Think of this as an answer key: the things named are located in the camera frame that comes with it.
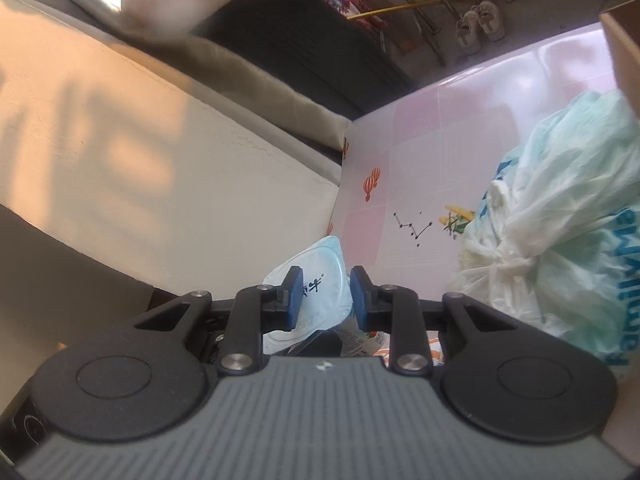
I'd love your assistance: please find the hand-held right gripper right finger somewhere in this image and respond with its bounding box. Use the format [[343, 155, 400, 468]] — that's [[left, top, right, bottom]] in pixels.
[[349, 265, 506, 376]]

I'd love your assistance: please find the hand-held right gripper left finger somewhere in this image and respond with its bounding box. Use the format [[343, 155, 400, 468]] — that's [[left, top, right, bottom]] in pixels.
[[132, 265, 305, 376]]

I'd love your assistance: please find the white yogurt cup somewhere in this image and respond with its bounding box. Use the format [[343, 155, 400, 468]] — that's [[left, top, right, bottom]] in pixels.
[[262, 235, 356, 356]]

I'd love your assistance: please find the white plastic bag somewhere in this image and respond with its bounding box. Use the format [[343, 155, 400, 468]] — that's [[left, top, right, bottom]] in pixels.
[[457, 89, 640, 368]]

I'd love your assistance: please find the large brown cardboard box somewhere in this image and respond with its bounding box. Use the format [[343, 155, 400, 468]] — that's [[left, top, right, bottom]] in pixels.
[[599, 2, 640, 466]]

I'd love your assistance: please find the beige cloth cover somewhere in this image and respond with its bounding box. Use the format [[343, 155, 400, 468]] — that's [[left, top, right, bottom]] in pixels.
[[120, 0, 351, 161]]

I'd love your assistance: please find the black ribbed panel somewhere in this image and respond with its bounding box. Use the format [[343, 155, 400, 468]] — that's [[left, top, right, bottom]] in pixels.
[[192, 0, 416, 116]]

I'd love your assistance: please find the grey sneaker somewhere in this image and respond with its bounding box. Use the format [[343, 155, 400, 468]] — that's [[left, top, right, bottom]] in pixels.
[[475, 1, 507, 43], [455, 7, 483, 56]]

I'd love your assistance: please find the red patterned cloth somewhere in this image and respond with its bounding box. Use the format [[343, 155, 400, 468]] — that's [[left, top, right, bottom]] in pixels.
[[330, 0, 392, 36]]

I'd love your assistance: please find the yellow stick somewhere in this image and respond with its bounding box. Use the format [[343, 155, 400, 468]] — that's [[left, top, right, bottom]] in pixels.
[[346, 0, 443, 22]]

